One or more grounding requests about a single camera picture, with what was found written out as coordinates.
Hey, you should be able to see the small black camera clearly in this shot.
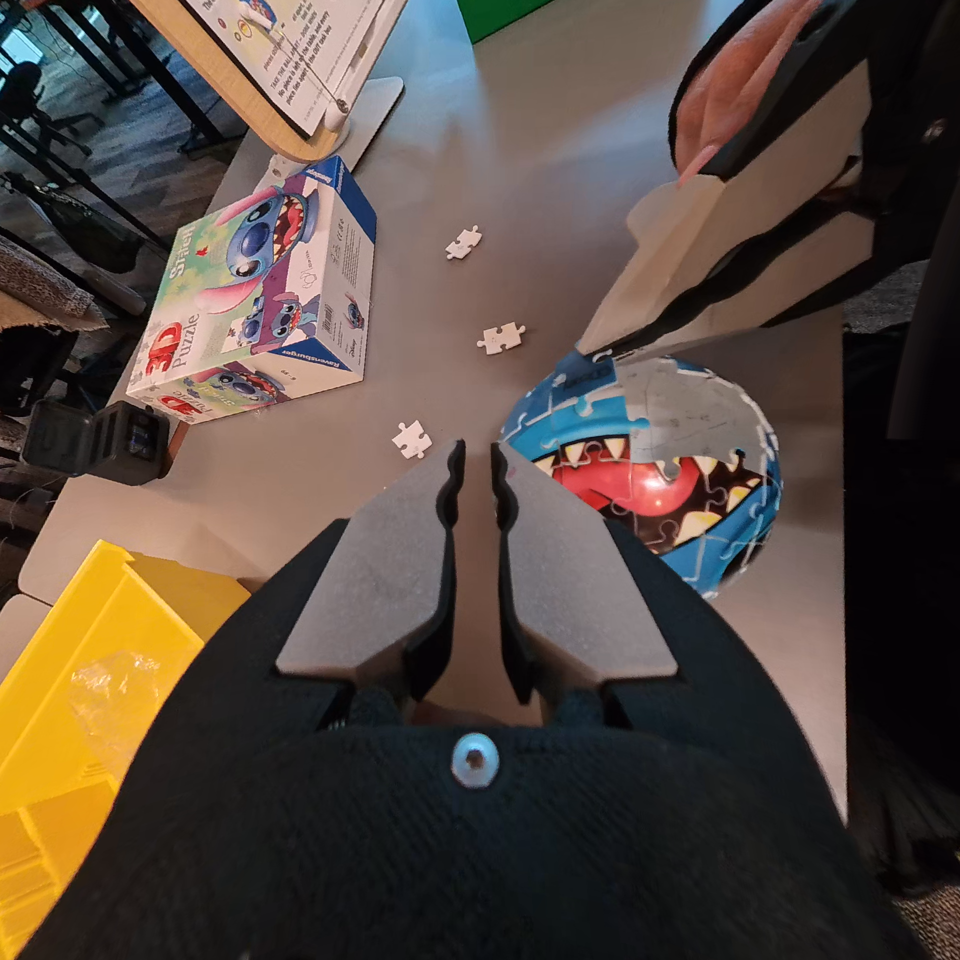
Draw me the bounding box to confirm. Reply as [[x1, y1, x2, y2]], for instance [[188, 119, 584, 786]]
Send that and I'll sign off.
[[21, 399, 173, 487]]

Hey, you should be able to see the black desk frame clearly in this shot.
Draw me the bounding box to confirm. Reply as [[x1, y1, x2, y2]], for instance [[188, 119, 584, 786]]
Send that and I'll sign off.
[[30, 0, 250, 147]]

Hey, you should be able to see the wooden instruction board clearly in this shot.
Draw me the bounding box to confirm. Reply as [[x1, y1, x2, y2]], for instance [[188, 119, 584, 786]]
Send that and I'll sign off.
[[129, 0, 412, 164]]

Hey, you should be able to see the blue puzzle ball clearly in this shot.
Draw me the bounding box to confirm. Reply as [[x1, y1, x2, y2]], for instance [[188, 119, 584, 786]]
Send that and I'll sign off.
[[500, 351, 783, 601]]

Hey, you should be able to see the clear plastic bag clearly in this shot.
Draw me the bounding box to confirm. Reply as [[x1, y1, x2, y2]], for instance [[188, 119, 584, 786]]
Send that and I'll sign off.
[[69, 649, 165, 760]]

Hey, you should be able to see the printed instruction sheet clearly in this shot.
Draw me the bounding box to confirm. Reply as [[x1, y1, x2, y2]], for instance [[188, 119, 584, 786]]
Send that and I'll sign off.
[[180, 0, 410, 140]]

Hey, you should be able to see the speckled grey cloth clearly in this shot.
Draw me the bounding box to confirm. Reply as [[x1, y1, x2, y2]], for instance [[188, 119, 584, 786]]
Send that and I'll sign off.
[[0, 238, 111, 333]]

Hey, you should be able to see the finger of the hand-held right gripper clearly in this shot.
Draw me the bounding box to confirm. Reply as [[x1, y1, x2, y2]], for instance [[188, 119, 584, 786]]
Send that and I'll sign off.
[[611, 206, 935, 365], [576, 66, 875, 360]]

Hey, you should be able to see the yellow plastic bin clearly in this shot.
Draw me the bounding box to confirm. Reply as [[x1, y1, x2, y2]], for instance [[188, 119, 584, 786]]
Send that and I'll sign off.
[[0, 540, 252, 960]]

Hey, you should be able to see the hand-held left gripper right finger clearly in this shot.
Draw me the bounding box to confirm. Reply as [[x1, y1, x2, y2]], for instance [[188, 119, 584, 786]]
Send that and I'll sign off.
[[491, 442, 680, 706]]

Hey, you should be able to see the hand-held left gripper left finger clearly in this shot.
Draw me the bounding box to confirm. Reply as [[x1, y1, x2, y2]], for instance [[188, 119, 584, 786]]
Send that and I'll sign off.
[[276, 438, 465, 702]]

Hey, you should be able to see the black office chair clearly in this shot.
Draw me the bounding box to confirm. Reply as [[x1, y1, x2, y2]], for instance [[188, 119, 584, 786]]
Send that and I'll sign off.
[[0, 60, 102, 156]]

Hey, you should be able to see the green panel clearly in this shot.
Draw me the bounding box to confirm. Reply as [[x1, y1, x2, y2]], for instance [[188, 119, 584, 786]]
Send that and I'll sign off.
[[456, 0, 552, 45]]

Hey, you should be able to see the cartoon print puzzle box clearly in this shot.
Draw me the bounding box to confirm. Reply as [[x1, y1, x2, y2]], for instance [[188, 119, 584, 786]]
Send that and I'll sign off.
[[125, 155, 378, 426]]

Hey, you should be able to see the person's right hand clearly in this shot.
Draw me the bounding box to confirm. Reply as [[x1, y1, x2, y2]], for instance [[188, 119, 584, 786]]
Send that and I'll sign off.
[[675, 0, 810, 189]]

